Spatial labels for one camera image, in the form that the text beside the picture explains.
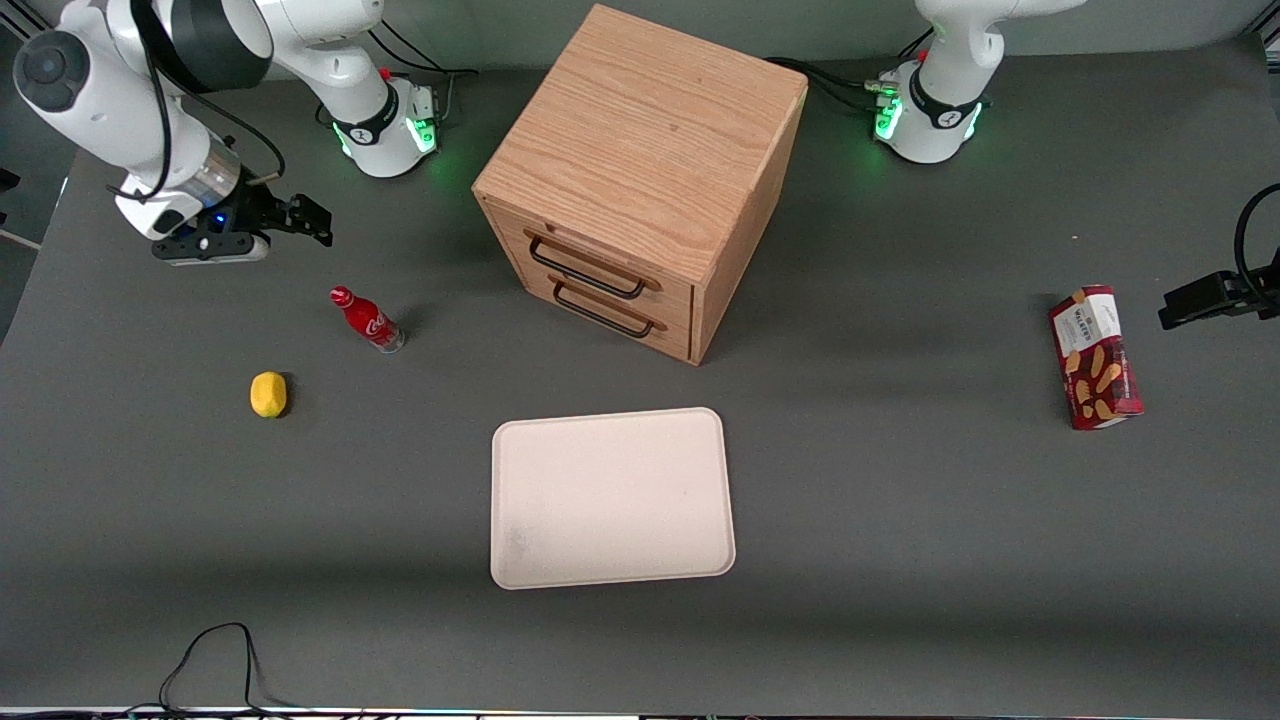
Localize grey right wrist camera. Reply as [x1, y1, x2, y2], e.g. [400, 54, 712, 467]
[151, 231, 272, 267]

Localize wooden drawer cabinet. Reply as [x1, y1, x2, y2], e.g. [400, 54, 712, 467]
[472, 3, 810, 367]

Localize black arm base cables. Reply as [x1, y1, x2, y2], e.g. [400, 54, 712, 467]
[764, 28, 937, 117]
[374, 14, 478, 133]

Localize short black drawer handle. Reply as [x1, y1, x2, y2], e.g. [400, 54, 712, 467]
[549, 274, 668, 339]

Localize large wooden drawer front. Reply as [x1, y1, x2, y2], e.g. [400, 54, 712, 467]
[490, 208, 697, 313]

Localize thin black table-edge cable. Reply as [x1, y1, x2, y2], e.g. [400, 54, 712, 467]
[122, 621, 306, 717]

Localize beige plastic tray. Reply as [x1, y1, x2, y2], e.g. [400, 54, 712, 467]
[489, 406, 737, 591]

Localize black left arm base cables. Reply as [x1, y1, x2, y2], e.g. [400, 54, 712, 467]
[764, 28, 937, 117]

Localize red coke bottle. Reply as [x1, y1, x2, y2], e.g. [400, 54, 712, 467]
[329, 286, 406, 354]

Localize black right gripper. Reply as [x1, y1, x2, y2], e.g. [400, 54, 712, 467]
[224, 182, 335, 248]

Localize yellow lemon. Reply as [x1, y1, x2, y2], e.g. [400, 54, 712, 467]
[249, 371, 289, 419]

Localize red snack box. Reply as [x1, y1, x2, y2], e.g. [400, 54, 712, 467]
[1048, 284, 1145, 432]

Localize small wooden drawer front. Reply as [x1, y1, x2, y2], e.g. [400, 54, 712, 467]
[518, 268, 694, 362]

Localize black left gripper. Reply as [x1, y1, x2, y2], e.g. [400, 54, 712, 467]
[1158, 268, 1280, 332]

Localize black right arm base cables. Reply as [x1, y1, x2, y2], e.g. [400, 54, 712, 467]
[374, 14, 478, 133]

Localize long black drawer handle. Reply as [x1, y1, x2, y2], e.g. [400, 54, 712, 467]
[525, 230, 663, 300]

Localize black looped gripper cable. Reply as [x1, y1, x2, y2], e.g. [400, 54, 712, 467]
[1233, 182, 1280, 293]

